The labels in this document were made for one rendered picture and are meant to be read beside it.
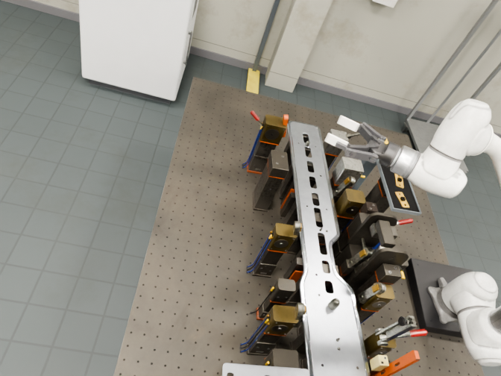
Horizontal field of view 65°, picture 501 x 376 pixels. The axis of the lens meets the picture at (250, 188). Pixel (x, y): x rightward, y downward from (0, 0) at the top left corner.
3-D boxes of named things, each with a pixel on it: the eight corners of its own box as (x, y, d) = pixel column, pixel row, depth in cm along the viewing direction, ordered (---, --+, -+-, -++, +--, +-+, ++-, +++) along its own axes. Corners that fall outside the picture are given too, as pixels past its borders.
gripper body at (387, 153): (387, 173, 123) (359, 160, 125) (392, 160, 129) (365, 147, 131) (398, 154, 118) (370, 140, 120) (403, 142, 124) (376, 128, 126)
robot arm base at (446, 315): (452, 280, 205) (459, 274, 201) (472, 322, 192) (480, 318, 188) (423, 280, 200) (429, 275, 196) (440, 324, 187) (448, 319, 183)
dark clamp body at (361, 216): (322, 256, 200) (358, 211, 172) (344, 259, 203) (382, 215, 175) (324, 268, 195) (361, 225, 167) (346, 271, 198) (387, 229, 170)
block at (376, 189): (341, 225, 216) (384, 171, 184) (355, 227, 218) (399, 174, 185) (344, 241, 210) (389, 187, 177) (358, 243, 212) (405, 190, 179)
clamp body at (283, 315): (238, 338, 162) (265, 302, 136) (267, 340, 164) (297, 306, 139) (238, 354, 157) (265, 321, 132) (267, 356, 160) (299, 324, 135)
